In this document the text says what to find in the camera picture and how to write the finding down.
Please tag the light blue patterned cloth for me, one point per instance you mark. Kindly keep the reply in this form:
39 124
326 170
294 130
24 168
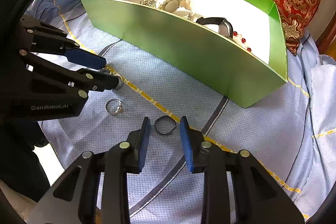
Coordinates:
291 131

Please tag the cream white wristwatch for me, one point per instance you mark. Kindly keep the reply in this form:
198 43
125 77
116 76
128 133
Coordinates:
182 8

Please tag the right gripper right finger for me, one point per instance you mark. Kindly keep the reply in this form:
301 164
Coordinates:
202 156

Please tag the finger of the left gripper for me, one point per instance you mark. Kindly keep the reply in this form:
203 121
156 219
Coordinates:
49 80
45 38

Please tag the black wristwatch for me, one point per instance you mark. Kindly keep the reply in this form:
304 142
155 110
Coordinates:
218 24

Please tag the green cardboard box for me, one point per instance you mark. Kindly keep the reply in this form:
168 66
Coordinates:
244 75

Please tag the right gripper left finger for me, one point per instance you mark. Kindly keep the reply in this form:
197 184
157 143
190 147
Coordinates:
126 157

